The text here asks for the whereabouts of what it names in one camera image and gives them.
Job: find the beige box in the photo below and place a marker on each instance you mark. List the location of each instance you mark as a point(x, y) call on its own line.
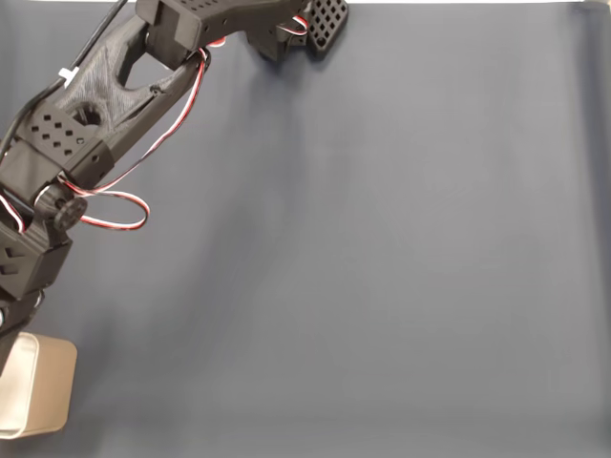
point(52, 386)

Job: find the white zip tie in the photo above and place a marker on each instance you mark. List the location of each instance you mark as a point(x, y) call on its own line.
point(68, 77)

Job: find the dark blue-grey mat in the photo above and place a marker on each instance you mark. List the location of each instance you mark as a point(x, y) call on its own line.
point(382, 286)

